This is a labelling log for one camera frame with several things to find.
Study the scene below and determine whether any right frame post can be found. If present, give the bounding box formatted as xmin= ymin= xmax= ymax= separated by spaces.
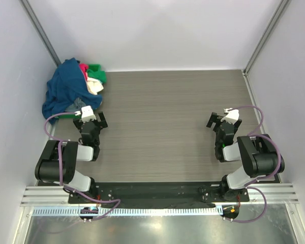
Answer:
xmin=242 ymin=0 xmax=291 ymax=76

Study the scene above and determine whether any aluminium rail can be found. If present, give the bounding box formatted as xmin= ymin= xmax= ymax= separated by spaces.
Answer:
xmin=21 ymin=182 xmax=299 ymax=208

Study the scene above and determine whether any green t shirt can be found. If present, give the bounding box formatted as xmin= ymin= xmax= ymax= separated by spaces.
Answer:
xmin=87 ymin=69 xmax=107 ymax=84

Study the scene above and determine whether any grey t shirt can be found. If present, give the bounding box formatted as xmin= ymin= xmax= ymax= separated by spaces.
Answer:
xmin=65 ymin=98 xmax=86 ymax=112

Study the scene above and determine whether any cream white t shirt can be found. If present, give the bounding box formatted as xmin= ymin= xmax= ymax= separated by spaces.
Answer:
xmin=86 ymin=77 xmax=104 ymax=95

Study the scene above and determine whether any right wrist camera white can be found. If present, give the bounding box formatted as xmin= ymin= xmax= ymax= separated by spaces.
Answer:
xmin=221 ymin=108 xmax=239 ymax=124

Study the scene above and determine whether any slotted cable duct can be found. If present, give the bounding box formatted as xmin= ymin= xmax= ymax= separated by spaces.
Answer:
xmin=32 ymin=206 xmax=223 ymax=217

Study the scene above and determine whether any left frame post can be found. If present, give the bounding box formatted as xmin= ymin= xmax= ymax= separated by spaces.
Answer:
xmin=20 ymin=0 xmax=61 ymax=67

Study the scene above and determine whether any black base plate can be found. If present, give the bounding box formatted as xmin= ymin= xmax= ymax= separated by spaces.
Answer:
xmin=68 ymin=181 xmax=250 ymax=209

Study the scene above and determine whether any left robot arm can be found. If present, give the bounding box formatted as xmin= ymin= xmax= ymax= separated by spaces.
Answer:
xmin=35 ymin=111 xmax=108 ymax=203

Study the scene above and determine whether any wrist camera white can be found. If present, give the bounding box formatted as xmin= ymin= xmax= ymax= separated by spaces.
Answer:
xmin=75 ymin=106 xmax=97 ymax=123
xmin=221 ymin=108 xmax=239 ymax=124

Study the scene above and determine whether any pink red t shirt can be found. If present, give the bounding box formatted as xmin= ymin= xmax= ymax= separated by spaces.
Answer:
xmin=79 ymin=63 xmax=89 ymax=79

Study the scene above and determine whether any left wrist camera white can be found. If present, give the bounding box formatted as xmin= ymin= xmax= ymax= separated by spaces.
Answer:
xmin=75 ymin=106 xmax=97 ymax=123

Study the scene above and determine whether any frame post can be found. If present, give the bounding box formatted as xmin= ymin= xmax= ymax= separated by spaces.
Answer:
xmin=20 ymin=0 xmax=61 ymax=67
xmin=242 ymin=0 xmax=291 ymax=76

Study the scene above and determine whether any blue t shirt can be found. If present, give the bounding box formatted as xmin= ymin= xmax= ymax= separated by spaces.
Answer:
xmin=42 ymin=58 xmax=103 ymax=119

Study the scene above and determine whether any green plastic bin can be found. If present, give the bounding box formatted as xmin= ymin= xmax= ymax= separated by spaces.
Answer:
xmin=54 ymin=64 xmax=102 ymax=114

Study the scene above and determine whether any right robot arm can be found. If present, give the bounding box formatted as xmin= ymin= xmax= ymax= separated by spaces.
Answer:
xmin=204 ymin=110 xmax=285 ymax=202

